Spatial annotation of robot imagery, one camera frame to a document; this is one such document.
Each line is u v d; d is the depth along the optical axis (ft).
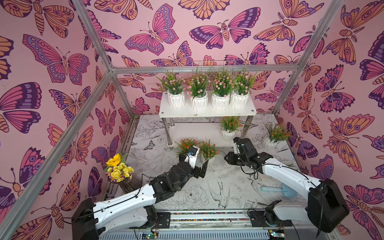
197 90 2.13
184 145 2.80
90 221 1.34
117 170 2.14
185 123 3.81
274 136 2.93
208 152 2.74
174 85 2.23
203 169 2.12
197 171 2.09
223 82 2.13
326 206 1.34
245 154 2.13
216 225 2.39
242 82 2.18
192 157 1.98
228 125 2.81
